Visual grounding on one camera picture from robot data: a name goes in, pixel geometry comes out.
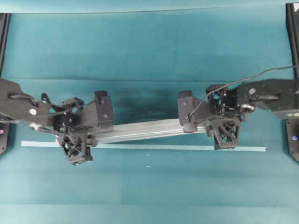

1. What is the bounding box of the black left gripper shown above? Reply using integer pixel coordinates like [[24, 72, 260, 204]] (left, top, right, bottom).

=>
[[48, 91, 114, 147]]

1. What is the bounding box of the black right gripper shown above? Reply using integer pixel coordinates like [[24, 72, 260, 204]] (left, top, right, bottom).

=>
[[177, 84, 243, 133]]

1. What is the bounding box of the silver aluminium rail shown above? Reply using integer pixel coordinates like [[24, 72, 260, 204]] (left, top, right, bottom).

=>
[[55, 118, 212, 148]]

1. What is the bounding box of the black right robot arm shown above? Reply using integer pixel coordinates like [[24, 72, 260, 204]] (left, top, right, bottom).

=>
[[178, 79, 299, 133]]

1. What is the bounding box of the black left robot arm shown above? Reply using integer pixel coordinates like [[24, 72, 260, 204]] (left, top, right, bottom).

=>
[[0, 79, 114, 148]]

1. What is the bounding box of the teal table cloth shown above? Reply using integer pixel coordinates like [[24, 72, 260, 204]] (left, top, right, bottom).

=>
[[0, 1, 299, 224]]

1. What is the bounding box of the light tape strip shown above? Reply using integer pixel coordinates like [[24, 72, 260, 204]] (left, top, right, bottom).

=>
[[21, 141, 266, 152]]

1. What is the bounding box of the black table frame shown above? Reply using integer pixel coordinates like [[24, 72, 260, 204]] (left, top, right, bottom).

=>
[[0, 2, 299, 80]]

